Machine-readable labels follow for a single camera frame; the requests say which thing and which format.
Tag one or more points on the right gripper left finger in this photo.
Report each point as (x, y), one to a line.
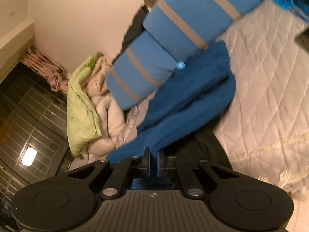
(124, 173)

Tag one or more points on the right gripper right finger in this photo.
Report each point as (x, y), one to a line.
(181, 174)

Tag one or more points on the navy blue sweatshirt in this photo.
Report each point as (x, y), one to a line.
(180, 116)

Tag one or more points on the cream bundled comforter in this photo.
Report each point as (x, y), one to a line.
(117, 126)

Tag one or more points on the light green blanket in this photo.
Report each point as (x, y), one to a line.
(82, 119)

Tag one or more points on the left blue striped pillow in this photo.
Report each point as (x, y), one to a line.
(141, 69)

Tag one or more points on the blue striped pillow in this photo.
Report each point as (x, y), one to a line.
(141, 69)
(183, 27)

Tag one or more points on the dark barred window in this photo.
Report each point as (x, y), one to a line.
(34, 143)

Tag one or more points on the beige quilted bedspread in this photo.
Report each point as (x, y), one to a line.
(265, 129)

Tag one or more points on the tied beige curtain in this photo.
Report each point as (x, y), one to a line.
(54, 73)

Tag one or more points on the black folded garment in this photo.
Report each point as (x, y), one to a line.
(134, 29)

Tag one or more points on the right blue striped pillow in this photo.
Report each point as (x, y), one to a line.
(183, 27)

